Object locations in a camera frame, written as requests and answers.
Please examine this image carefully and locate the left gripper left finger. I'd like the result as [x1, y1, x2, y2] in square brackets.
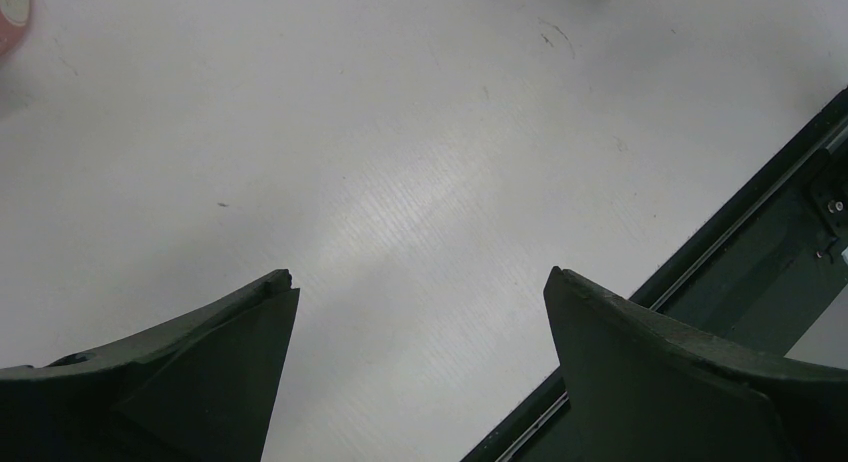
[1, 270, 299, 461]

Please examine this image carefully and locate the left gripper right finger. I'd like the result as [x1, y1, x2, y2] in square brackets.
[543, 267, 847, 461]

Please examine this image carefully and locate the pink mug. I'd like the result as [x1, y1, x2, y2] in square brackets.
[0, 0, 32, 56]

